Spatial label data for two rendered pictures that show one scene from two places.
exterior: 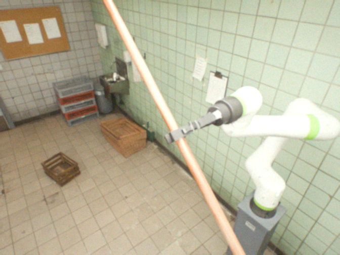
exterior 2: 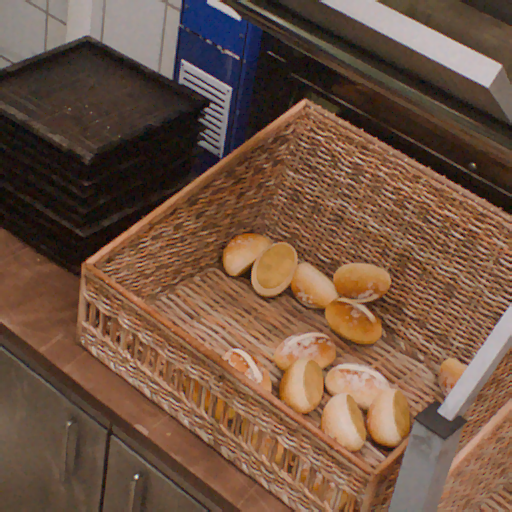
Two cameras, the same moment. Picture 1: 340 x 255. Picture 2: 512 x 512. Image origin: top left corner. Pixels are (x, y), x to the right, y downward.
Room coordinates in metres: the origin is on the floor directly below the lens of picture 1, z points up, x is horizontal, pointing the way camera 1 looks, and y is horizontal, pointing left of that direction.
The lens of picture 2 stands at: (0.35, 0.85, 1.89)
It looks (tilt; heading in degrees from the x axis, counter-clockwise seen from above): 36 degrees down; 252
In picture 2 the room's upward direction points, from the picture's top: 10 degrees clockwise
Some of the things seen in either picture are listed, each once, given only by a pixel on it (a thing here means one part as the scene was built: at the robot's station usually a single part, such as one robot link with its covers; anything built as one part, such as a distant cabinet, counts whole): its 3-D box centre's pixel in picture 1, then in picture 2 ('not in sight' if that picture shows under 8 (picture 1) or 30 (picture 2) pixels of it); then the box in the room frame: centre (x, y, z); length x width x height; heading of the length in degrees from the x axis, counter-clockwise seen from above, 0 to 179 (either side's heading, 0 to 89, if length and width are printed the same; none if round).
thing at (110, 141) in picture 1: (124, 138); not in sight; (2.84, 0.71, 0.14); 0.56 x 0.49 x 0.28; 42
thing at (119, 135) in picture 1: (123, 130); not in sight; (2.83, 0.70, 0.32); 0.56 x 0.49 x 0.28; 44
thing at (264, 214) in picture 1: (268, 199); not in sight; (0.85, -0.61, 1.23); 0.26 x 0.15 x 0.06; 130
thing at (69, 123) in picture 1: (80, 114); not in sight; (3.70, 1.70, 0.08); 0.60 x 0.40 x 0.16; 128
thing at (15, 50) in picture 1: (32, 32); not in sight; (3.84, 2.19, 1.55); 1.04 x 0.03 x 0.74; 126
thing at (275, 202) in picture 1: (267, 188); not in sight; (0.82, -0.56, 1.36); 0.16 x 0.13 x 0.19; 7
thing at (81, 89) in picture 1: (73, 86); not in sight; (3.70, 1.70, 0.68); 0.60 x 0.40 x 0.16; 126
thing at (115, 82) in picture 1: (114, 86); not in sight; (3.61, 0.93, 0.71); 0.47 x 0.36 x 0.91; 36
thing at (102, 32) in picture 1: (102, 36); not in sight; (4.08, 1.13, 1.44); 0.28 x 0.11 x 0.38; 36
